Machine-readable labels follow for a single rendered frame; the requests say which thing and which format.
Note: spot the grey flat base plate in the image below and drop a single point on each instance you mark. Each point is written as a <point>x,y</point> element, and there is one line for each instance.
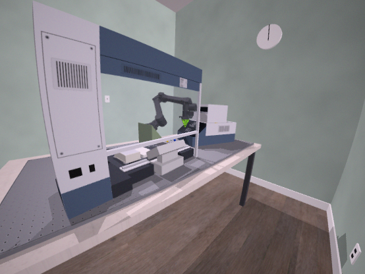
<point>32,210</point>

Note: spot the white rectangular block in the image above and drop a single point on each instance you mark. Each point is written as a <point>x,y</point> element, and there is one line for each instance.
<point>128,156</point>

